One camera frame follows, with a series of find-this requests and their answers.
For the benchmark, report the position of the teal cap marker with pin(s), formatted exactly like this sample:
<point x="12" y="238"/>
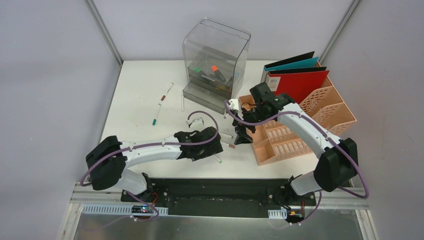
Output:
<point x="156" y="114"/>

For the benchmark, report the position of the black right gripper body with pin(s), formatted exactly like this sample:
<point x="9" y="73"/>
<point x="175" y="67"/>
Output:
<point x="255" y="115"/>

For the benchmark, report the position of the brown cap acrylic marker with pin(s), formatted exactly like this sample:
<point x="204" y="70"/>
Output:
<point x="167" y="92"/>

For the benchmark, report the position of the left circuit board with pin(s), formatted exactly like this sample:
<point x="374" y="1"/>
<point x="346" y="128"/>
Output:
<point x="142" y="209"/>

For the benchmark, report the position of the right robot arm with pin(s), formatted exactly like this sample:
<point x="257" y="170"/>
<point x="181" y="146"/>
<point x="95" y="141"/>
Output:
<point x="337" y="158"/>

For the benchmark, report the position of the clear drawer organizer box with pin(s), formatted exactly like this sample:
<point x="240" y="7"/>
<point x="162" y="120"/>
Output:
<point x="209" y="43"/>

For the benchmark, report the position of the blue cap brown marker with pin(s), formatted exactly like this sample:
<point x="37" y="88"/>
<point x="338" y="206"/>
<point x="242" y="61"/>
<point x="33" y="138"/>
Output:
<point x="228" y="145"/>

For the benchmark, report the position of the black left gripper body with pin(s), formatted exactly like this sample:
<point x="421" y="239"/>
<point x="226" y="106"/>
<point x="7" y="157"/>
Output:
<point x="212" y="143"/>

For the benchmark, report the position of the dark green cap marker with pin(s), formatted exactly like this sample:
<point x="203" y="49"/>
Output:
<point x="226" y="135"/>

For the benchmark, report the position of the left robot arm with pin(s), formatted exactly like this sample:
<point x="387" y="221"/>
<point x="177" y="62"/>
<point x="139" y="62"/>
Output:
<point x="110" y="161"/>

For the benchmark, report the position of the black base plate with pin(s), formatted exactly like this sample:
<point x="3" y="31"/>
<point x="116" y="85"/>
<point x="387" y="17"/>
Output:
<point x="220" y="197"/>

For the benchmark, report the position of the orange tip black highlighter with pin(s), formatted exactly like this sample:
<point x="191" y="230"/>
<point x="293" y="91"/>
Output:
<point x="218" y="74"/>

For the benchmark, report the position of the white acrylic marker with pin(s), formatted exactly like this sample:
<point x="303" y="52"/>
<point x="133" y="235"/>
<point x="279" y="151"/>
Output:
<point x="182" y="103"/>

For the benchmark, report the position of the green tip black highlighter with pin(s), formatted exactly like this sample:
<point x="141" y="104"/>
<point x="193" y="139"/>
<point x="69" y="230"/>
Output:
<point x="203" y="74"/>

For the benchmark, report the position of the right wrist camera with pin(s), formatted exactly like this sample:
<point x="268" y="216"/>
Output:
<point x="234" y="103"/>

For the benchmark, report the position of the teal notebook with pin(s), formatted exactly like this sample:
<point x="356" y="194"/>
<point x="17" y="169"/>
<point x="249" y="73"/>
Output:
<point x="305" y="60"/>

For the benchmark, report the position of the red notebook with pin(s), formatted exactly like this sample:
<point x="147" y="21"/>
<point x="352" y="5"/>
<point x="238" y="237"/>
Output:
<point x="298" y="83"/>

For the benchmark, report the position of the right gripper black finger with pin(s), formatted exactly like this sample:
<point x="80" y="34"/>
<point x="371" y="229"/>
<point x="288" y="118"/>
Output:
<point x="237" y="122"/>
<point x="242" y="137"/>

